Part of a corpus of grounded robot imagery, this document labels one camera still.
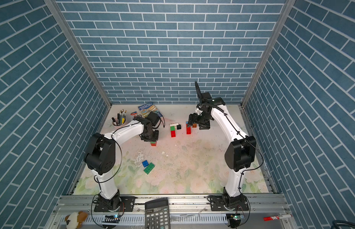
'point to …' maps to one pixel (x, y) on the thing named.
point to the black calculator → (157, 214)
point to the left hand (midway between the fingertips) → (157, 140)
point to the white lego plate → (173, 124)
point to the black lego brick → (179, 127)
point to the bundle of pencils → (121, 117)
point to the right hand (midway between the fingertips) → (194, 126)
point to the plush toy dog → (75, 220)
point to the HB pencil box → (134, 113)
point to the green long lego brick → (148, 169)
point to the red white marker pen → (277, 217)
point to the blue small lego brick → (145, 163)
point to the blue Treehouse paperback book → (146, 109)
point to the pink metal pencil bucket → (115, 126)
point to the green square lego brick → (152, 142)
